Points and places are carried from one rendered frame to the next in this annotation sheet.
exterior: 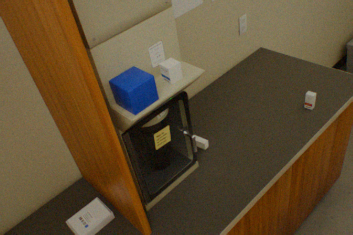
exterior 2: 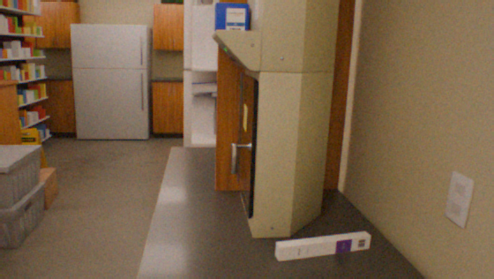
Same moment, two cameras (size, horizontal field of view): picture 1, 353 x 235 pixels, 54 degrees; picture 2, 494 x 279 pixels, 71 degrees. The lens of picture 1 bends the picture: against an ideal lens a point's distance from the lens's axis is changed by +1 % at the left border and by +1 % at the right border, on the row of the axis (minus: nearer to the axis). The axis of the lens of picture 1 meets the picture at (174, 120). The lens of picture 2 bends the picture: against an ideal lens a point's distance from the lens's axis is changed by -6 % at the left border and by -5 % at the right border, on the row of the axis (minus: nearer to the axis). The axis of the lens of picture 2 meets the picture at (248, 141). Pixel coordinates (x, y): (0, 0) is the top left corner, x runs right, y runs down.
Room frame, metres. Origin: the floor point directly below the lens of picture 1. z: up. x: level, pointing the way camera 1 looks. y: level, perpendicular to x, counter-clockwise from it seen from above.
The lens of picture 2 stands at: (1.49, -0.91, 1.46)
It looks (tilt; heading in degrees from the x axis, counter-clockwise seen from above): 14 degrees down; 118
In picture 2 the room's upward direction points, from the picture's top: 2 degrees clockwise
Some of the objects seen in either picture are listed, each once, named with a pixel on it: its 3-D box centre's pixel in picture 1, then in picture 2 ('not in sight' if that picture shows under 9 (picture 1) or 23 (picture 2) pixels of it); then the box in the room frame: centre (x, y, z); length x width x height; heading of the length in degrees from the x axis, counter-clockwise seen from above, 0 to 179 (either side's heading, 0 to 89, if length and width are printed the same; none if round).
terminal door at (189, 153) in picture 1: (165, 149); (245, 139); (0.96, 0.06, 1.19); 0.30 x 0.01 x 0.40; 126
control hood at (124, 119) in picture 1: (161, 99); (232, 50); (0.92, 0.03, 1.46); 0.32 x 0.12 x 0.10; 126
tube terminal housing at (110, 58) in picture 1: (137, 110); (290, 97); (1.07, 0.13, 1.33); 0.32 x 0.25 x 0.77; 126
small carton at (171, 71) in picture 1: (171, 70); (235, 20); (0.96, -0.02, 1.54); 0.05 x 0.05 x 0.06; 31
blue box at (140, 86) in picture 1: (134, 90); (230, 19); (0.87, 0.10, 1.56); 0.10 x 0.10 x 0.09; 36
